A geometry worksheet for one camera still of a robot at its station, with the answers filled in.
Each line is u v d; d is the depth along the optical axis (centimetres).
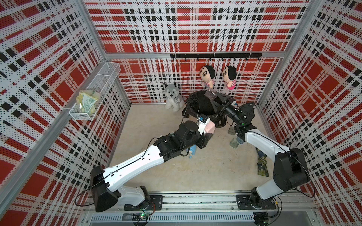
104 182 39
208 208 73
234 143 96
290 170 44
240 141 65
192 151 86
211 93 72
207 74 91
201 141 59
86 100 63
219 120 88
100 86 80
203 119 57
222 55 88
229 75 93
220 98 69
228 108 69
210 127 63
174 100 109
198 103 92
